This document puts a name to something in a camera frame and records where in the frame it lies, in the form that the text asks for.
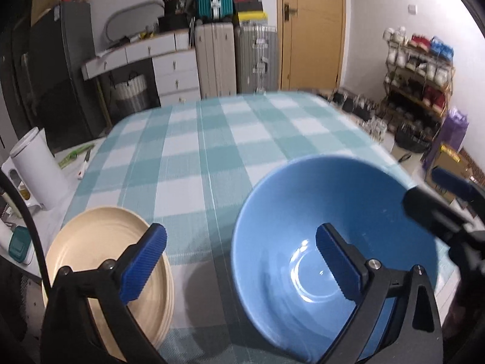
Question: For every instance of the silver suitcase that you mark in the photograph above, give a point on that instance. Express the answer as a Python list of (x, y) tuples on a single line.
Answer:
[(257, 58)]

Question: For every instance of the oval mirror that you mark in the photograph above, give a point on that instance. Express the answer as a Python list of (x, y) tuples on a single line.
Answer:
[(130, 21)]

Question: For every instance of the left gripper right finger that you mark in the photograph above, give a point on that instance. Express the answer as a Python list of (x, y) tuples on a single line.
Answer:
[(413, 329)]

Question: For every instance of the white trash bin black bag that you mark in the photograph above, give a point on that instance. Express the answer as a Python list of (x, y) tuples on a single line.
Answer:
[(411, 139)]

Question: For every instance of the small teal box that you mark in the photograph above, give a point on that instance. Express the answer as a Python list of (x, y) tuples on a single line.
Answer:
[(20, 246)]

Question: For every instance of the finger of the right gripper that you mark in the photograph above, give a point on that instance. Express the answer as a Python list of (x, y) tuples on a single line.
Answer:
[(432, 213), (466, 189)]

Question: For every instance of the cardboard box with cat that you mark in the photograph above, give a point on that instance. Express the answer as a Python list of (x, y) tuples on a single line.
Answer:
[(448, 159)]

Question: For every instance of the white electric kettle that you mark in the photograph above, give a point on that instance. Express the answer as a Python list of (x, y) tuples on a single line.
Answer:
[(31, 160)]

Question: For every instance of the purple bag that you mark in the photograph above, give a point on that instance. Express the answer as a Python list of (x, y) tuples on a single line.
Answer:
[(452, 132)]

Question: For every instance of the woven laundry basket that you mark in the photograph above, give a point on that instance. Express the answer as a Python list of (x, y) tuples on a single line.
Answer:
[(131, 96)]

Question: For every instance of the wooden door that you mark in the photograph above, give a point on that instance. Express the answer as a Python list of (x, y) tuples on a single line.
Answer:
[(311, 40)]

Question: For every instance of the stack of shoe boxes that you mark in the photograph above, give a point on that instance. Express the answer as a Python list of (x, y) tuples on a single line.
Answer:
[(249, 12)]

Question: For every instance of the large blue bowl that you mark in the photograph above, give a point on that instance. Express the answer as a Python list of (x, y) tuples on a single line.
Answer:
[(302, 241)]

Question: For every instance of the beige suitcase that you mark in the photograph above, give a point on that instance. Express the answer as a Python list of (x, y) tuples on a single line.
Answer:
[(215, 56)]

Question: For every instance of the checkered teal tablecloth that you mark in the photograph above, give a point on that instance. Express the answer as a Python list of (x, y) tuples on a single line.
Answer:
[(189, 167)]

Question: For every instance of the white drawer desk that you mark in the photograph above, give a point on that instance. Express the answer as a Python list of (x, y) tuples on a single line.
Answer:
[(168, 62)]

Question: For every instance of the shoe rack with shoes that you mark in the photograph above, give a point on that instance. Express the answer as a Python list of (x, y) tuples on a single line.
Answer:
[(419, 73)]

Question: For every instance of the green packet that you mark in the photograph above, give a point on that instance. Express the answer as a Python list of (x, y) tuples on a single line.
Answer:
[(72, 156)]

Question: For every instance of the cream plate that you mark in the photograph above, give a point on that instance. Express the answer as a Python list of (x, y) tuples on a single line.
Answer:
[(103, 233)]

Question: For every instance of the black refrigerator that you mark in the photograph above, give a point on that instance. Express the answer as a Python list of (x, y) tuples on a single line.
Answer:
[(66, 105)]

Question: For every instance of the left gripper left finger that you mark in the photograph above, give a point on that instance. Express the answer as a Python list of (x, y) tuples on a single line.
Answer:
[(69, 333)]

